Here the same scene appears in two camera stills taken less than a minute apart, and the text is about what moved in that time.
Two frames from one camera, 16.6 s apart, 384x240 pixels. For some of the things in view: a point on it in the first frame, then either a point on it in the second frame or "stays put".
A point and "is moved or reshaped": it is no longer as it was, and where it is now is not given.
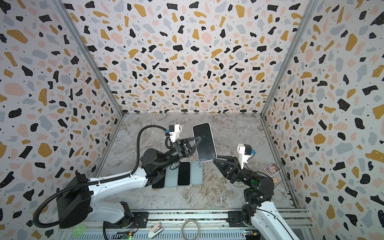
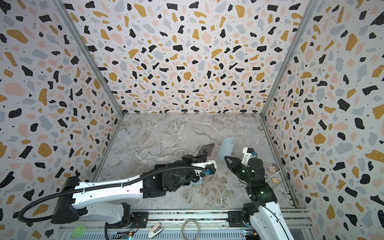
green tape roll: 79,231 stays put
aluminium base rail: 220,224 stays put
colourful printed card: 272,169 stays put
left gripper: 182,148 → 188,158
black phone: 206,149 is moved or reshaped
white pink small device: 155,230 stays put
